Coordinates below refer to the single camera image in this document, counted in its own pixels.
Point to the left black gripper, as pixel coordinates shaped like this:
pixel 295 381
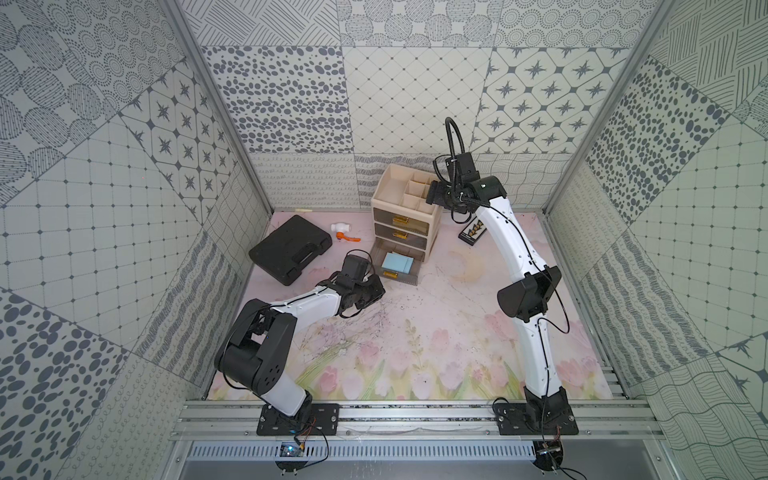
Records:
pixel 366 288

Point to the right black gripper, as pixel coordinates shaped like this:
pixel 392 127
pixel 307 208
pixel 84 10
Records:
pixel 437 193

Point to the blue sticky note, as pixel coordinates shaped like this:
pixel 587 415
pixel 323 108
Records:
pixel 398 263

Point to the beige drawer organizer cabinet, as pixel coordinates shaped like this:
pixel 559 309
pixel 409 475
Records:
pixel 403 190

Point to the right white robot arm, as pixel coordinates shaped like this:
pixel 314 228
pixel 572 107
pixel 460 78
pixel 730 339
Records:
pixel 533 283

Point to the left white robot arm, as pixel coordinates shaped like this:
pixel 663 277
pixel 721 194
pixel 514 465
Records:
pixel 255 351

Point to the black flat case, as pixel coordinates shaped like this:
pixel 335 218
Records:
pixel 289 249

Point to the small green circuit board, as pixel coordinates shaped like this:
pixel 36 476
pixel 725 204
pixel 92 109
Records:
pixel 290 450

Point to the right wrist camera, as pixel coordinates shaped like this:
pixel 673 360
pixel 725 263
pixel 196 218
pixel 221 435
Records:
pixel 462 169

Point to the black battery holder with wires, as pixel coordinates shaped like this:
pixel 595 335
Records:
pixel 472 232

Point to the white valve orange handle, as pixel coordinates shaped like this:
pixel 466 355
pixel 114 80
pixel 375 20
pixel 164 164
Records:
pixel 341 232

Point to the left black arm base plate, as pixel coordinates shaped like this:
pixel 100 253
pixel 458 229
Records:
pixel 316 420

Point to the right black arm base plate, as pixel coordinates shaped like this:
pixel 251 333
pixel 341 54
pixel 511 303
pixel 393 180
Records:
pixel 521 419

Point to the white slotted cable duct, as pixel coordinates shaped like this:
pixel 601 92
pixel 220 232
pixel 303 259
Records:
pixel 397 450

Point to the aluminium mounting rail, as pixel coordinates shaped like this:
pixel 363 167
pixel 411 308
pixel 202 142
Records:
pixel 615 419

